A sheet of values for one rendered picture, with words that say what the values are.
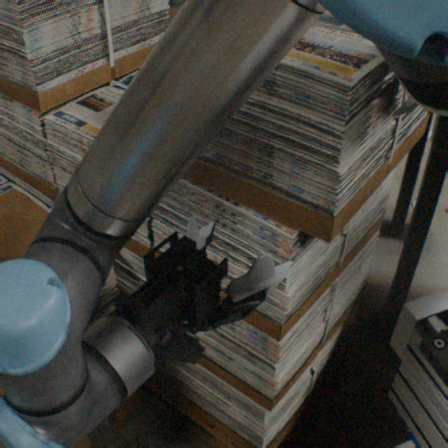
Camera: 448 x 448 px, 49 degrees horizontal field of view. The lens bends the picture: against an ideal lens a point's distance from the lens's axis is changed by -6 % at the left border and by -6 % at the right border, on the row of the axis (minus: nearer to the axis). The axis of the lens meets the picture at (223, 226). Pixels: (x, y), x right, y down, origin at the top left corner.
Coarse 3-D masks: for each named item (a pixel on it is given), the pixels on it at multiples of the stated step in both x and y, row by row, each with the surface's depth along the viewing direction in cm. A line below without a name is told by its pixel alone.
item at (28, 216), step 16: (16, 192) 116; (0, 208) 112; (16, 208) 112; (32, 208) 112; (0, 224) 108; (16, 224) 108; (32, 224) 108; (0, 240) 104; (16, 240) 104; (32, 240) 104; (0, 256) 100; (16, 256) 100
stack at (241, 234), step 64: (0, 128) 112; (64, 128) 94; (192, 192) 80; (384, 192) 97; (128, 256) 104; (256, 256) 77; (320, 256) 83; (320, 320) 100; (192, 384) 114; (256, 384) 97
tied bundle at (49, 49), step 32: (0, 0) 86; (32, 0) 85; (64, 0) 90; (96, 0) 95; (128, 0) 101; (160, 0) 108; (0, 32) 91; (32, 32) 87; (64, 32) 93; (96, 32) 99; (128, 32) 105; (160, 32) 113; (0, 64) 98; (32, 64) 90; (64, 64) 96; (96, 64) 102
